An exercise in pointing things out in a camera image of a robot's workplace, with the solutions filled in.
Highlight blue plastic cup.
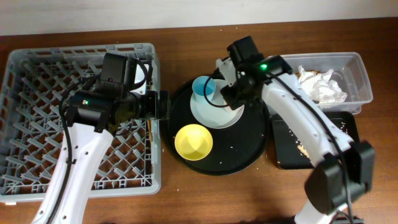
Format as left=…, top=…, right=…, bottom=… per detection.
left=192, top=76, right=216, bottom=104

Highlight yellow plastic bowl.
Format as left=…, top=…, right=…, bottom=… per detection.
left=174, top=124, right=213, bottom=161

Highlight white napkin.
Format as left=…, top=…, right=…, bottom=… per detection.
left=298, top=65, right=348, bottom=104

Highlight rice and peanut shell scraps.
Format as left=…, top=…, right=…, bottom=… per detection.
left=289, top=119, right=348, bottom=159

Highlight pink plastic cup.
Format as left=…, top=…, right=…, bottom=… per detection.
left=224, top=105, right=244, bottom=113

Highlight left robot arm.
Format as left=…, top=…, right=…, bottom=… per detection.
left=33, top=53, right=170, bottom=223

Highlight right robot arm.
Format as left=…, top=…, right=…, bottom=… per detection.
left=217, top=36, right=376, bottom=223

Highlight grey dishwasher rack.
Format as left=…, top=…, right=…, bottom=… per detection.
left=1, top=43, right=161, bottom=204

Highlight grey round plate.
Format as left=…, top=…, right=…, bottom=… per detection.
left=190, top=93, right=245, bottom=129

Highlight round black tray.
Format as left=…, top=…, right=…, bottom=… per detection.
left=160, top=80, right=271, bottom=175

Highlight clear plastic storage box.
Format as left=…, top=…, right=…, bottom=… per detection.
left=282, top=52, right=373, bottom=114

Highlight black rectangular tray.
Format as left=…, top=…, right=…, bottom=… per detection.
left=271, top=111, right=359, bottom=170

